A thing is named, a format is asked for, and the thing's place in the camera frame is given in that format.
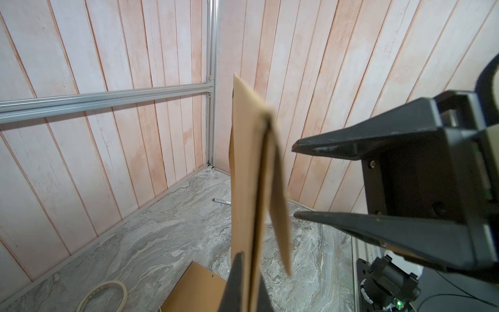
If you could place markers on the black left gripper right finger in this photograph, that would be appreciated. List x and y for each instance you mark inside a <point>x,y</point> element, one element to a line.
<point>264,303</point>

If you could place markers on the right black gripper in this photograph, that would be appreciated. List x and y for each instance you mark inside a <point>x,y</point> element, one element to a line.
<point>430,180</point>

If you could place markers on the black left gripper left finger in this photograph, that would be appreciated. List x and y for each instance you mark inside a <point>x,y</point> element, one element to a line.
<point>232,297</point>

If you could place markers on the brown file bag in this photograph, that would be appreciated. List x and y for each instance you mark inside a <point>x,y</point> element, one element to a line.
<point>199,289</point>
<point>257,187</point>

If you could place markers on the masking tape roll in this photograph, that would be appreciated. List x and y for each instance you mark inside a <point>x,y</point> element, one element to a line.
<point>111,287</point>

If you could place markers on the horizontal aluminium wall rail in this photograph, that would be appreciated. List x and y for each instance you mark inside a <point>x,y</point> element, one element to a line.
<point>21,110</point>

